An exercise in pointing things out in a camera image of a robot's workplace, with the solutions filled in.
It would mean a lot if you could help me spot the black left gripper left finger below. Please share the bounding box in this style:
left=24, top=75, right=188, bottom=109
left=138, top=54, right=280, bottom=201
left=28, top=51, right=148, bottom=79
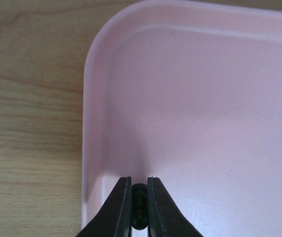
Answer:
left=77, top=177, right=132, bottom=237

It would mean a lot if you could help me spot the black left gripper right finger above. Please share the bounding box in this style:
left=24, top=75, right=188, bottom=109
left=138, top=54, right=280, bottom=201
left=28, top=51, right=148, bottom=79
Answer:
left=147, top=177, right=202, bottom=237

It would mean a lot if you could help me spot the pink plastic tray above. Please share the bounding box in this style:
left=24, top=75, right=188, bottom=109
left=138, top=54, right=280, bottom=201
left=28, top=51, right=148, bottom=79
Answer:
left=81, top=0, right=282, bottom=237

